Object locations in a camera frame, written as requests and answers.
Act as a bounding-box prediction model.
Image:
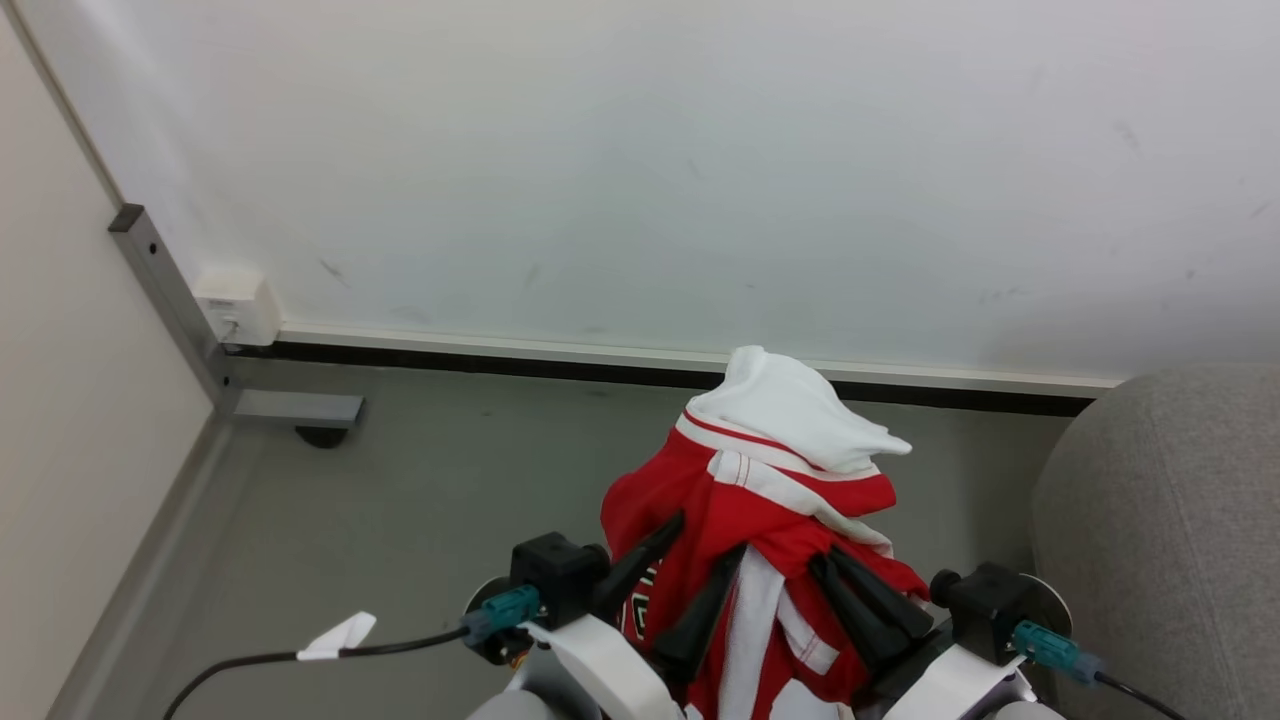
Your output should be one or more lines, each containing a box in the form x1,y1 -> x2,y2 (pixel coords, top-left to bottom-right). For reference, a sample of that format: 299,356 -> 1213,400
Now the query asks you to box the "white wall socket box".
193,264 -> 283,348

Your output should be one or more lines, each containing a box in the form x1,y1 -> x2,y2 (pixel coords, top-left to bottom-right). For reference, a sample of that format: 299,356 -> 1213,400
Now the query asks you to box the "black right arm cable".
1093,671 -> 1188,720

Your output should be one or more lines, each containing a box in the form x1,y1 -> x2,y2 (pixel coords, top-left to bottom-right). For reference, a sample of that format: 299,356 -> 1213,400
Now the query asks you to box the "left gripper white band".
519,511 -> 748,720

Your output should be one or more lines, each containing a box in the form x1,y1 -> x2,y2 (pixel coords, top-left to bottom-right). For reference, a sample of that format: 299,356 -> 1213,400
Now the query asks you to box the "red and white jersey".
600,345 -> 932,720

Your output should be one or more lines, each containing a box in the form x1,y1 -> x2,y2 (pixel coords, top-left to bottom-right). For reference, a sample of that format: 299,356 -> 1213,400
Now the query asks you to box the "grey fabric sofa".
1030,362 -> 1280,720

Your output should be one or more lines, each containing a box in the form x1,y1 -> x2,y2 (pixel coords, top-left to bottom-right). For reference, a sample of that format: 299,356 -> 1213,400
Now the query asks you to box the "teal left cable connector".
461,585 -> 542,647

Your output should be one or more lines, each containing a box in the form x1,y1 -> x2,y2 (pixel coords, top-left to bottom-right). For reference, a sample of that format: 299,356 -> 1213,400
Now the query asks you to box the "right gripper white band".
807,545 -> 1037,720

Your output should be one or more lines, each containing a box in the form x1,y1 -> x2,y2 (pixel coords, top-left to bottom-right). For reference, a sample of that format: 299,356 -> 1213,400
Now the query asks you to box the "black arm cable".
160,626 -> 473,720
1093,671 -> 1188,720

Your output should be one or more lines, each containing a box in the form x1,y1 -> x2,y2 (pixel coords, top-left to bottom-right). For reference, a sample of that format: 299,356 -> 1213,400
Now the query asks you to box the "teal right cable connector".
1011,619 -> 1107,687

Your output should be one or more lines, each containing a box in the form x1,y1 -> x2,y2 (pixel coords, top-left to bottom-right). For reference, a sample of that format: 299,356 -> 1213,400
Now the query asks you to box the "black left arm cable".
160,626 -> 473,720

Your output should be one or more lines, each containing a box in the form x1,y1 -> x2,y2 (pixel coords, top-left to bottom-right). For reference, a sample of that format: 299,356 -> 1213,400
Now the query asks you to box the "white tape tag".
296,611 -> 379,662

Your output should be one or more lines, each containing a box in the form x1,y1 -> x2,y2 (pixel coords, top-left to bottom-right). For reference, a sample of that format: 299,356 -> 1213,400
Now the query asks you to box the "teal cable connector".
461,585 -> 542,647
1011,619 -> 1107,687

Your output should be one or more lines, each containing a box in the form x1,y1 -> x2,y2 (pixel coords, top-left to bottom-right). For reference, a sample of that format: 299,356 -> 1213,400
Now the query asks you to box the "white wall baseboard strip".
274,323 -> 1123,398

